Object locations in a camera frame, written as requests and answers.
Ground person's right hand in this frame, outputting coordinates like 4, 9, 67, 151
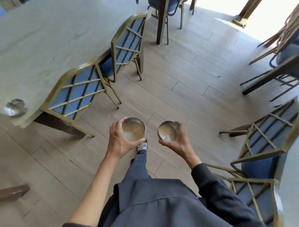
158, 121, 196, 157

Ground person's left hand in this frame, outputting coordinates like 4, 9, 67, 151
106, 118, 147, 157

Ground small round steel bowl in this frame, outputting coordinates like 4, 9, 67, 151
157, 120, 180, 142

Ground large round steel bowl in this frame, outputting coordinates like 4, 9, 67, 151
121, 117, 146, 142

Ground person's left forearm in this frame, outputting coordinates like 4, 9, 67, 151
68, 152, 119, 227

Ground person's right forearm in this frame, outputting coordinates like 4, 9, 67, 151
182, 152, 265, 227

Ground grey white sneaker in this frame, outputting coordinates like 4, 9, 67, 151
137, 139, 148, 155

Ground dark blue trouser leg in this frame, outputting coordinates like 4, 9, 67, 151
126, 150, 153, 186

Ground dark blue jacket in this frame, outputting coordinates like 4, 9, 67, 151
98, 178, 236, 227

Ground dark wooden table foot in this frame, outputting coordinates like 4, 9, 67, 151
0, 184, 31, 203
219, 123, 251, 138

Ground blue gold lattice chair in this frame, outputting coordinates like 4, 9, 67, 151
230, 98, 299, 181
39, 61, 122, 138
203, 163, 281, 227
99, 13, 149, 83

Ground round steel ashtray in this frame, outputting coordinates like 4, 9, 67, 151
3, 99, 28, 117

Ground blue padded metal chair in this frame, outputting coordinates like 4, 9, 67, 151
147, 0, 185, 45

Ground gold pillar base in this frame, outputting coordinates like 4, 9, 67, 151
231, 0, 263, 29

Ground stack of gold frame chairs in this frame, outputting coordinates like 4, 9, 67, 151
240, 4, 299, 102

